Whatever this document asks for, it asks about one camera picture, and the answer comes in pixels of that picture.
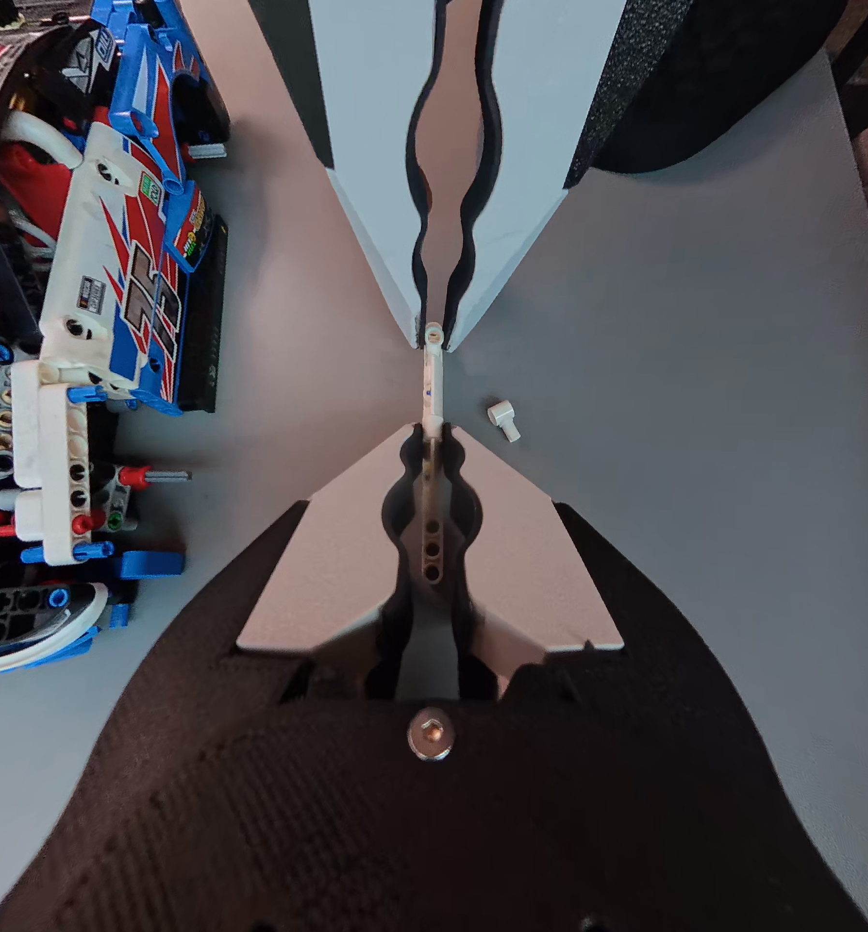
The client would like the black chair armrest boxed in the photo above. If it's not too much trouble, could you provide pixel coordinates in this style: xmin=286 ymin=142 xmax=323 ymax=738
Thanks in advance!
xmin=590 ymin=0 xmax=846 ymax=176

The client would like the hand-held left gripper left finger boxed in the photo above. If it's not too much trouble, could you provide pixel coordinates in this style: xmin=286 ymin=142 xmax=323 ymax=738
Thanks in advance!
xmin=236 ymin=422 xmax=422 ymax=701

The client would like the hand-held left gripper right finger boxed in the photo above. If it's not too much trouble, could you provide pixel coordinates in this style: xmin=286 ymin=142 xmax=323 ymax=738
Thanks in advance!
xmin=443 ymin=424 xmax=626 ymax=698

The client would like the toy brick race car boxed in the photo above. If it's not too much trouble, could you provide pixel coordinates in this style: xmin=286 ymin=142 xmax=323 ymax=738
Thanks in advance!
xmin=0 ymin=0 xmax=231 ymax=678

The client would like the white toy brick beam assembly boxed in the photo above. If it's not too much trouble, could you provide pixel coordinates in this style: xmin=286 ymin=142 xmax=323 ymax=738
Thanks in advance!
xmin=419 ymin=320 xmax=451 ymax=585

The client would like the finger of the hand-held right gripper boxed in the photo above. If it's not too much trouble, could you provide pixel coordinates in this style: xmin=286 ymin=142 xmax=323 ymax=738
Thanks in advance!
xmin=310 ymin=0 xmax=436 ymax=353
xmin=443 ymin=0 xmax=628 ymax=355

